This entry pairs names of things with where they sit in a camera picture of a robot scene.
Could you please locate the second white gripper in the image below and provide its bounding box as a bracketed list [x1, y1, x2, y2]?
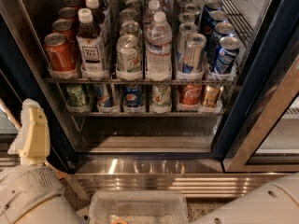
[0, 99, 64, 224]

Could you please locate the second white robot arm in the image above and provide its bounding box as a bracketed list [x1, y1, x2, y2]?
[0, 99, 86, 224]

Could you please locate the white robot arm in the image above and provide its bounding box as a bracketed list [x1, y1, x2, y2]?
[191, 173, 299, 224]

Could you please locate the left glass fridge door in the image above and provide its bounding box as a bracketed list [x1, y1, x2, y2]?
[0, 74, 67, 179]

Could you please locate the glass fridge door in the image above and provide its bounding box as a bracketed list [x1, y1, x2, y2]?
[219, 0, 299, 173]
[0, 74, 67, 179]

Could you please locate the pepsi can lower shelf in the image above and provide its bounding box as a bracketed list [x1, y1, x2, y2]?
[124, 85, 143, 107]

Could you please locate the green white can lower shelf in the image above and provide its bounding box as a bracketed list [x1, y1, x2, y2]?
[151, 85, 171, 107]

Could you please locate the front clear water bottle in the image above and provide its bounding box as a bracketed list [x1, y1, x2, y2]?
[145, 11, 172, 74]

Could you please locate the red cola can lower shelf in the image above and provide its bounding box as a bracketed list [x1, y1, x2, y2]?
[178, 84, 202, 105]

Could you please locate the gold brown can lower shelf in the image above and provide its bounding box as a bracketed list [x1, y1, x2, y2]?
[201, 85, 222, 108]

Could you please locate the right glass fridge door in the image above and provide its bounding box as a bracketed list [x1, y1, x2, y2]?
[219, 0, 299, 173]

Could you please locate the front orange soda can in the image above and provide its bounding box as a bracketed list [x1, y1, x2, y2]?
[44, 33, 75, 72]

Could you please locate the orange soda can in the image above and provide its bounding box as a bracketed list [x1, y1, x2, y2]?
[44, 33, 75, 72]
[52, 19, 76, 43]
[64, 0, 82, 10]
[59, 7, 77, 23]

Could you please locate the clear plastic bin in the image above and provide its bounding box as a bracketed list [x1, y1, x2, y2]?
[88, 190, 189, 224]

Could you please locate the front green white soda can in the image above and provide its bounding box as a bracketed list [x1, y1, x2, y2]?
[117, 35, 141, 73]

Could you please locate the green white soda can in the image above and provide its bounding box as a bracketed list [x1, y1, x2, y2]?
[120, 21, 142, 38]
[119, 8, 139, 24]
[117, 35, 141, 73]

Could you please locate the slim silver energy can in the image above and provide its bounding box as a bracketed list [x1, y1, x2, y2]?
[176, 22, 198, 61]
[178, 12, 195, 23]
[182, 33, 206, 74]

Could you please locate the front slim silver energy can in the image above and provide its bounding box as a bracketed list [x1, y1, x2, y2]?
[182, 33, 206, 74]

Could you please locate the front blue pepsi can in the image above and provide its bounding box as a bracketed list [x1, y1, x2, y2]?
[211, 36, 239, 75]

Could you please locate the blue pepsi can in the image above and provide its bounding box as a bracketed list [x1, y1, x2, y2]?
[201, 0, 223, 27]
[207, 21, 236, 61]
[211, 36, 239, 75]
[204, 10, 228, 36]

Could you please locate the lower wire fridge shelf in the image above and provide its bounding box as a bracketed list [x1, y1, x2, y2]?
[65, 110, 224, 117]

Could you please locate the wire fridge shelf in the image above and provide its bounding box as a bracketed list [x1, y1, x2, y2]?
[65, 110, 224, 117]
[46, 77, 236, 85]

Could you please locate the top wire fridge shelf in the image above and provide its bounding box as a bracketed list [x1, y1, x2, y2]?
[46, 77, 236, 85]

